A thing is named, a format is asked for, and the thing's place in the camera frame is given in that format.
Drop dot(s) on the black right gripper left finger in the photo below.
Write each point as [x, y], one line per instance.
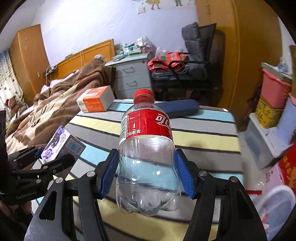
[54, 218]

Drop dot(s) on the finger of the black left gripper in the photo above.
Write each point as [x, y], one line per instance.
[24, 157]
[50, 169]

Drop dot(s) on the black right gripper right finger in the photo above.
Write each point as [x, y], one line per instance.
[238, 220]

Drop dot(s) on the purple white small carton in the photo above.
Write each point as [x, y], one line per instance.
[61, 144]

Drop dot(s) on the clear plastic cola bottle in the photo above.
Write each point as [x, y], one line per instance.
[147, 181]

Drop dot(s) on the white trash bin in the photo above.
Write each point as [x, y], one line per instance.
[274, 208]

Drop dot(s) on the brown fleece blanket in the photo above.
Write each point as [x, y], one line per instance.
[56, 107]

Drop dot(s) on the red gift box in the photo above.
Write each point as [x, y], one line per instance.
[287, 166]

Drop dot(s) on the grey plastic storage box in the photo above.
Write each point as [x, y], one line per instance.
[264, 144]

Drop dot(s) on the striped bed sheet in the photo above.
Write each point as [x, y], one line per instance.
[209, 138]

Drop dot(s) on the orange white cardboard box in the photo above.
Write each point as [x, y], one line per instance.
[97, 99]

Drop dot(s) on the yellow patterned box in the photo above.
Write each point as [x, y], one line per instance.
[266, 115]

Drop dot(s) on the lavender cylindrical container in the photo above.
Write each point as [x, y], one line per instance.
[285, 129]

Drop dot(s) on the tall wooden cabinet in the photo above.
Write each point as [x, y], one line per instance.
[29, 61]

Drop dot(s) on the navy blue glasses case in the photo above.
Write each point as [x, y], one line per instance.
[179, 108]

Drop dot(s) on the grey drawer nightstand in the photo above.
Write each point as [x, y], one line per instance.
[131, 75]

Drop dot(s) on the pink plastic bin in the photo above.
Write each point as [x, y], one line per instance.
[274, 90]

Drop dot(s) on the wooden headboard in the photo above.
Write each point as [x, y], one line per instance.
[78, 60]

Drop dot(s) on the black office chair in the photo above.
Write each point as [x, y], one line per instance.
[199, 77]

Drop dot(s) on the red plaid bag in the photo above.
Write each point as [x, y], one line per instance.
[161, 64]

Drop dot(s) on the wooden wardrobe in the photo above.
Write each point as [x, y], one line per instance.
[252, 36]

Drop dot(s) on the cartoon wall sticker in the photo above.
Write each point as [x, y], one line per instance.
[144, 6]

